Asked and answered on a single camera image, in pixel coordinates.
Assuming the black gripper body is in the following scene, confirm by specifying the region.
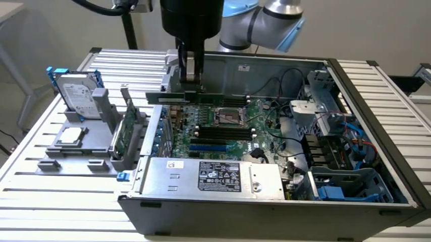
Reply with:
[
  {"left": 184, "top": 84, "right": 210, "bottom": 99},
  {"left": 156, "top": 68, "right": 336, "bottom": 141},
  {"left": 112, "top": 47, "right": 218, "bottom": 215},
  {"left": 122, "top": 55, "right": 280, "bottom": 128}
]
[{"left": 158, "top": 0, "right": 224, "bottom": 41}]

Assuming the green RAM stick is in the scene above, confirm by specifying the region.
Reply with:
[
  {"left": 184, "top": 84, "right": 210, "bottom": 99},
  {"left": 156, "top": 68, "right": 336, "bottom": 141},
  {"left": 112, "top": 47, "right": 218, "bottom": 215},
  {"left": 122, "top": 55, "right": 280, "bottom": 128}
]
[{"left": 145, "top": 91, "right": 226, "bottom": 105}]

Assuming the black expansion slot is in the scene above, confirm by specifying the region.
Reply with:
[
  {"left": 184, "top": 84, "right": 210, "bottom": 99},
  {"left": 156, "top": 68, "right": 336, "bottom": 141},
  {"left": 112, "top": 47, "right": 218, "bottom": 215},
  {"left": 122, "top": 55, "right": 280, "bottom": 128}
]
[{"left": 189, "top": 138, "right": 228, "bottom": 146}]

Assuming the blue expansion slot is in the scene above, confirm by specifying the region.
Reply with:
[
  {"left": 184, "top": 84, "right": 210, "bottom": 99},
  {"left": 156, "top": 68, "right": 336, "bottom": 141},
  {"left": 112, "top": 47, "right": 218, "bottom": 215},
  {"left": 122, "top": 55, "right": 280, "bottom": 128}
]
[{"left": 188, "top": 144, "right": 226, "bottom": 152}]

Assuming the black stand pole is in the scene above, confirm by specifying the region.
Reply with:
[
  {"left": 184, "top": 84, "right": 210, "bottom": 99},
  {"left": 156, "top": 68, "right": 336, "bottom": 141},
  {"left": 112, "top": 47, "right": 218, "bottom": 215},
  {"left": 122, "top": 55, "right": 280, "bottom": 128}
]
[{"left": 120, "top": 12, "right": 138, "bottom": 50}]

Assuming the CPU socket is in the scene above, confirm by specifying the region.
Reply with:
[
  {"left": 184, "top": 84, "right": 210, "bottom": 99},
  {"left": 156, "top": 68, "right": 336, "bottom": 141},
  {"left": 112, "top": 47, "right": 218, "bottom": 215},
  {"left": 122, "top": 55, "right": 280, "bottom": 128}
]
[{"left": 210, "top": 106, "right": 249, "bottom": 127}]

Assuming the green graphics card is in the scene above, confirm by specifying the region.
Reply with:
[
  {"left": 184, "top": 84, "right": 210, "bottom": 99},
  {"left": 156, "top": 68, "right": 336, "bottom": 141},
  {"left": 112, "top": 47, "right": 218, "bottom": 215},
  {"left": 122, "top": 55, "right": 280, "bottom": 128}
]
[{"left": 109, "top": 84, "right": 140, "bottom": 161}]

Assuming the silver hard disk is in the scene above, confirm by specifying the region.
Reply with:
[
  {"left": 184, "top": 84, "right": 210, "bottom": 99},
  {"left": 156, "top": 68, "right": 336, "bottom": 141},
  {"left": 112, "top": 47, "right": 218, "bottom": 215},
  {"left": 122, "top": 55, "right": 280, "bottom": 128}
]
[{"left": 53, "top": 72, "right": 101, "bottom": 119}]

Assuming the green motherboard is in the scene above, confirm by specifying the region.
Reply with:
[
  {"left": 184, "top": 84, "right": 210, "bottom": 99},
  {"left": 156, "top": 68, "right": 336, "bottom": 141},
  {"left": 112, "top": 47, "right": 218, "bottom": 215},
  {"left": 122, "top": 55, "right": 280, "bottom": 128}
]
[{"left": 160, "top": 97, "right": 290, "bottom": 167}]

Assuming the metal drive cage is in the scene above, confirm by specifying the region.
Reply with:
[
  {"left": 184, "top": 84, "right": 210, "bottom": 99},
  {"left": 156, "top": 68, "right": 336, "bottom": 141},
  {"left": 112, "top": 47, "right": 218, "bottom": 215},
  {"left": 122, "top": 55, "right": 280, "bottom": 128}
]
[{"left": 302, "top": 70, "right": 344, "bottom": 114}]

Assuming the grey parts rack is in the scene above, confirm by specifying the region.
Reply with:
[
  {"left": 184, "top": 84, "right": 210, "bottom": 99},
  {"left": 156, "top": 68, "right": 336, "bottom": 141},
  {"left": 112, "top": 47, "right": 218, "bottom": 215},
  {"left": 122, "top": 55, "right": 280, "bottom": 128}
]
[{"left": 34, "top": 87, "right": 150, "bottom": 175}]

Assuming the silver CPU chip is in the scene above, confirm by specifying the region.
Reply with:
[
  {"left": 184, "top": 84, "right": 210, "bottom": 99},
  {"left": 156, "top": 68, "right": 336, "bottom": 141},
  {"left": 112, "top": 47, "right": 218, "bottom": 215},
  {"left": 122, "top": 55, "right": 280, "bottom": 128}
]
[{"left": 54, "top": 127, "right": 89, "bottom": 148}]

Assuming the silver power supply unit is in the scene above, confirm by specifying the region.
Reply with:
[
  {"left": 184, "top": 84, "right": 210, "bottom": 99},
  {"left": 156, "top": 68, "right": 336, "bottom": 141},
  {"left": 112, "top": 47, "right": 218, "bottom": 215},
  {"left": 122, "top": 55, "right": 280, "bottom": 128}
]
[{"left": 132, "top": 156, "right": 286, "bottom": 201}]

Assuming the open black PC case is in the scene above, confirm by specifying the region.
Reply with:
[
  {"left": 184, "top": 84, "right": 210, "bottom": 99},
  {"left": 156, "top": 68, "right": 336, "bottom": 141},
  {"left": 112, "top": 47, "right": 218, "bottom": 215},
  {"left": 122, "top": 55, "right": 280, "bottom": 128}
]
[{"left": 116, "top": 49, "right": 431, "bottom": 236}]

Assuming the blue drive caddy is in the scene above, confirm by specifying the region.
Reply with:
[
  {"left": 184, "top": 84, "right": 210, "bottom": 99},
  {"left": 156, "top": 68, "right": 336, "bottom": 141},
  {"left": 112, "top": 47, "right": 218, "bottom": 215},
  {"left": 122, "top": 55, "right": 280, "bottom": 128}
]
[{"left": 317, "top": 186, "right": 345, "bottom": 201}]

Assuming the grey plastic disk bay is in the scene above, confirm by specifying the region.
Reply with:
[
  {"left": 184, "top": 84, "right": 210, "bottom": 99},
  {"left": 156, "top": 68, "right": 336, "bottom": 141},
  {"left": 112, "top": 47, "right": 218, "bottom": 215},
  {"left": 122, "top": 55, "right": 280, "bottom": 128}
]
[{"left": 297, "top": 165, "right": 396, "bottom": 204}]

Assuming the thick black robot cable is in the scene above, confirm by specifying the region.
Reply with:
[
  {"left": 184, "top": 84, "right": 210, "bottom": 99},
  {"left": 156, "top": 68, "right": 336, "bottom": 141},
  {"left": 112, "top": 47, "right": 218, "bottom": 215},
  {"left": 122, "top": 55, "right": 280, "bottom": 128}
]
[{"left": 69, "top": 0, "right": 134, "bottom": 17}]

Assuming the thin black looped wire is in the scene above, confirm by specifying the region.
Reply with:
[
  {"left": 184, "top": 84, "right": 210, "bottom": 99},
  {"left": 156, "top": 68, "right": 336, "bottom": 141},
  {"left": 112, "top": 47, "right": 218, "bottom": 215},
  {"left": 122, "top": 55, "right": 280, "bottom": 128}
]
[{"left": 260, "top": 68, "right": 306, "bottom": 101}]

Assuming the blue disk bracket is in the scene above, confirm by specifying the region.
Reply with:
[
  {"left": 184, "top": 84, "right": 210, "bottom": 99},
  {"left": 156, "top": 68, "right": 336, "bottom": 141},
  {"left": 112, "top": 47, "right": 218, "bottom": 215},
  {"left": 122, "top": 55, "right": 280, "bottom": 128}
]
[{"left": 45, "top": 66, "right": 104, "bottom": 122}]

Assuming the blue disk wire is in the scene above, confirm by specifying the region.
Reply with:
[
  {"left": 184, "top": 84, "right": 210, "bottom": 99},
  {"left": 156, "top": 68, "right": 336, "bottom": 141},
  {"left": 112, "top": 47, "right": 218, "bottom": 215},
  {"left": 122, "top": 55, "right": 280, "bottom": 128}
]
[{"left": 337, "top": 120, "right": 366, "bottom": 169}]

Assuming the red disk wire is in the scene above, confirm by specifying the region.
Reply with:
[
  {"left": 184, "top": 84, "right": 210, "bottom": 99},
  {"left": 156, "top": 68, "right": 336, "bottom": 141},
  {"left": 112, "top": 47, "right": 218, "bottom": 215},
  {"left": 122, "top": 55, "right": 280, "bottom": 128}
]
[{"left": 354, "top": 141, "right": 380, "bottom": 164}]

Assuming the aluminium rail with black bracket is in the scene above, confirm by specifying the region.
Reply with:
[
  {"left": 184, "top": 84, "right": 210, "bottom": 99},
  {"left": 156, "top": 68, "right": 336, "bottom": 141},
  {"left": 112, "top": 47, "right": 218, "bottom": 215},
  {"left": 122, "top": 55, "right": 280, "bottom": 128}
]
[{"left": 386, "top": 64, "right": 431, "bottom": 103}]

